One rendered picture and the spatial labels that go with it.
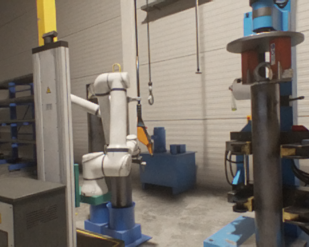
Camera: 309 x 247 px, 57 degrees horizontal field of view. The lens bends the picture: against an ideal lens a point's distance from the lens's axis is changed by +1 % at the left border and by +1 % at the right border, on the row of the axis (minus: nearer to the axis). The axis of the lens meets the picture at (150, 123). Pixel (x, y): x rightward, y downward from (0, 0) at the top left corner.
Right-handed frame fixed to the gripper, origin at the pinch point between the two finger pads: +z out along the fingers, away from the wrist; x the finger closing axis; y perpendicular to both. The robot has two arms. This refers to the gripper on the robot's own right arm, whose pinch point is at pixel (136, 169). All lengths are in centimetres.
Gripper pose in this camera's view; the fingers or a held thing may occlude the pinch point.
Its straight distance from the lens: 255.9
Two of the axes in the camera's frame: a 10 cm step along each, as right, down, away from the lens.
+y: -4.3, 4.3, -7.9
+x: 9.0, 0.9, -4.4
